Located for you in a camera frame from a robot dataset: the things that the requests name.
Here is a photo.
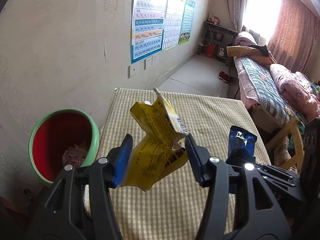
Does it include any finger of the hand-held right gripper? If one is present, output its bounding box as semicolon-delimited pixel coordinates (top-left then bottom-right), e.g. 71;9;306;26
226;149;301;188

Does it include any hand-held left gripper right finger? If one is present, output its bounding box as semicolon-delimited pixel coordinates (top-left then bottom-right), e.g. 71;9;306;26
185;133;293;240

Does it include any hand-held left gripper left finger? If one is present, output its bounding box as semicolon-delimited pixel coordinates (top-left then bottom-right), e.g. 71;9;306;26
27;134;134;240

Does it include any blue snack wrapper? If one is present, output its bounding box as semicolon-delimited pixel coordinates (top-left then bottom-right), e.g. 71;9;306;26
228;125;258;157

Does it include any yellow snack wrapper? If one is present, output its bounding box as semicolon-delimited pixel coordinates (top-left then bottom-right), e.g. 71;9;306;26
117;87;189;192

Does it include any green red plastic bin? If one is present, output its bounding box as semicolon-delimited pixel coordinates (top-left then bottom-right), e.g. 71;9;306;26
28;109;100;187

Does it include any wooden chair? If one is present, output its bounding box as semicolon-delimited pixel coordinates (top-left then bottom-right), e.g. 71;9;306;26
264;116;307;173

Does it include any checkered tablecloth table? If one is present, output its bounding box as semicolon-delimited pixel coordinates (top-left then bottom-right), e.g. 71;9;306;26
84;88;272;240

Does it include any pink bed sheet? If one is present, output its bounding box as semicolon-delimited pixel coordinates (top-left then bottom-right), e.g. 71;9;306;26
233;57;263;108

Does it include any pink blanket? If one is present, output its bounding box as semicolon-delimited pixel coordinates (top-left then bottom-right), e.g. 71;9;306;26
269;63;320;123

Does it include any orange pillow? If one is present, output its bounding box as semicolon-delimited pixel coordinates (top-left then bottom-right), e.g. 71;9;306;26
226;45;276;67

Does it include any dark clothing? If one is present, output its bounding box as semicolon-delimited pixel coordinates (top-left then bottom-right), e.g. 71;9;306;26
246;44;271;56

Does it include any folded pink bedding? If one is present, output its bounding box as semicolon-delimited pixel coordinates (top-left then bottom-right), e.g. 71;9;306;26
235;31;259;48

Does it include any metal shelf desk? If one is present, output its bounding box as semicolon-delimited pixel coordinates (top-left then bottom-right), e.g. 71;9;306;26
197;20;238;67

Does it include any pink patterned curtain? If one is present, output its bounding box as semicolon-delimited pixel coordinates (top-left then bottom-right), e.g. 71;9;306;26
225;0;251;31
266;0;320;83

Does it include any blue lettered wall poster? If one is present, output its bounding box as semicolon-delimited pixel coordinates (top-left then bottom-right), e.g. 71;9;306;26
130;0;169;64

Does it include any white chart wall poster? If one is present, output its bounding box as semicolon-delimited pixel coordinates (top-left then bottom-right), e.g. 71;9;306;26
161;0;187;52

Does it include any green number wall poster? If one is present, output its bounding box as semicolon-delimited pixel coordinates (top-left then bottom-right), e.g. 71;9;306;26
178;0;196;45

